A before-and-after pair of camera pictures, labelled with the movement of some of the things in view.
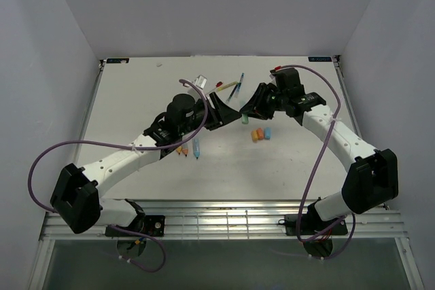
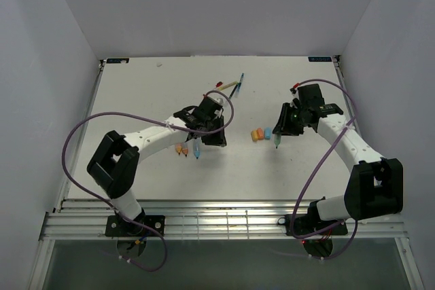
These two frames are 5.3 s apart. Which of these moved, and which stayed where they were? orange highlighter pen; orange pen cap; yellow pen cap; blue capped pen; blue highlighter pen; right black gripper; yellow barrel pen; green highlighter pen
Moved: right black gripper; green highlighter pen
Stayed: orange pen cap; yellow pen cap; orange highlighter pen; yellow barrel pen; blue highlighter pen; blue capped pen
